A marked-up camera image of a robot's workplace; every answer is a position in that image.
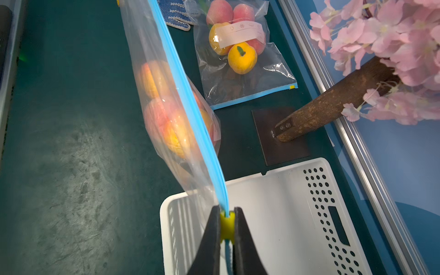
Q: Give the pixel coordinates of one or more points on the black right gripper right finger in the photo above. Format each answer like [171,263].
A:
[246,260]

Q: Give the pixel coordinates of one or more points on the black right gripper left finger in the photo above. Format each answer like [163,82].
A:
[207,260]

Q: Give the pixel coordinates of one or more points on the yellow peach red spot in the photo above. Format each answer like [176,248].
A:
[175,133]

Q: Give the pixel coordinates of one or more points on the clear zip-top bag blue zipper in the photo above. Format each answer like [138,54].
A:
[221,85]

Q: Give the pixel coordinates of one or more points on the pink peach large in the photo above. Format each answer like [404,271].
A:
[220,11]

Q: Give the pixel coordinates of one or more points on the pink peach basket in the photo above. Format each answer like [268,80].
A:
[153,113]

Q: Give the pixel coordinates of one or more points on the orange-pink cracked peach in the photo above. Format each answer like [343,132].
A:
[154,76]

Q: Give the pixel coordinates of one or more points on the orange peach basket front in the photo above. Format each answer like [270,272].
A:
[214,40]

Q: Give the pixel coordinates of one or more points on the white perforated plastic basket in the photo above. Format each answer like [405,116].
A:
[296,215]

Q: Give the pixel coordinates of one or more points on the blue dotted work glove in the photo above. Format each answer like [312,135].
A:
[175,14]

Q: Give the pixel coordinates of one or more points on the pink cherry blossom tree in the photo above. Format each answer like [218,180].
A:
[389,55]

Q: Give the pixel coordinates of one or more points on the horizontal aluminium frame rail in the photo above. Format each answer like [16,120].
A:
[391,222]

